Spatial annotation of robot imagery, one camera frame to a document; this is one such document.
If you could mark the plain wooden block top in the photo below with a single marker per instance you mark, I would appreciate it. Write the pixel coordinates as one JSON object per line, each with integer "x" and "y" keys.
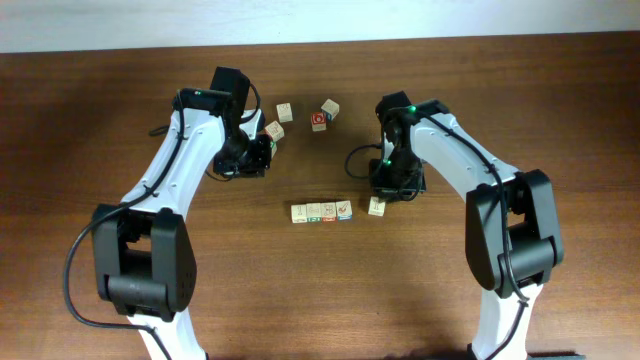
{"x": 284, "y": 112}

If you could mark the wooden block blue side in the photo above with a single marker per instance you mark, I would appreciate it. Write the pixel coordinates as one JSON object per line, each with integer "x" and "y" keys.
{"x": 330, "y": 109}

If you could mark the wooden block red drawing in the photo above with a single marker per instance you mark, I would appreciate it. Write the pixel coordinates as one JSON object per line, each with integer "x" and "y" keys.
{"x": 275, "y": 131}

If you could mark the red faced wooden block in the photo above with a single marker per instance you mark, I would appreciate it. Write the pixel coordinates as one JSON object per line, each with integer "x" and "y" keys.
{"x": 318, "y": 121}

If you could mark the wooden block blue corner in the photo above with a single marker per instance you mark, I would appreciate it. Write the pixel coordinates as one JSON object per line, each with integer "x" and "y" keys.
{"x": 299, "y": 213}

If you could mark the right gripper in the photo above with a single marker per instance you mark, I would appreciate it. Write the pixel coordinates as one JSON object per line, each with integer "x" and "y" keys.
{"x": 390, "y": 193}

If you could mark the wooden block blue edge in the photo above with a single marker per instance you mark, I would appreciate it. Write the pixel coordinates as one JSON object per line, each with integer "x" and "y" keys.
{"x": 376, "y": 206}

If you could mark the wooden block red corner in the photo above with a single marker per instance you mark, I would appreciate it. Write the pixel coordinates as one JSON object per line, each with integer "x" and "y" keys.
{"x": 328, "y": 212}

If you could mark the green faced wooden block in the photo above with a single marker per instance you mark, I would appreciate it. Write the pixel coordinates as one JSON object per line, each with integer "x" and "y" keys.
{"x": 274, "y": 149}

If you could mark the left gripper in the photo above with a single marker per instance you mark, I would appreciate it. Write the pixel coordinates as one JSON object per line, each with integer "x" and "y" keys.
{"x": 256, "y": 168}

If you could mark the wooden block green front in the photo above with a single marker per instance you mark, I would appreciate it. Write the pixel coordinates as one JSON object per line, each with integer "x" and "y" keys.
{"x": 313, "y": 212}

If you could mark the wooden block blue front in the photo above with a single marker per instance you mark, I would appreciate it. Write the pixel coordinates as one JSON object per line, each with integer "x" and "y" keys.
{"x": 344, "y": 210}

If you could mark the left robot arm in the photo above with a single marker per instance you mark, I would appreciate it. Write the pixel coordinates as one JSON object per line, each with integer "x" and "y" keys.
{"x": 144, "y": 262}

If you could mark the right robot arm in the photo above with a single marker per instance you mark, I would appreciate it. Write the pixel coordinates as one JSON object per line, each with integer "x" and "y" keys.
{"x": 512, "y": 234}

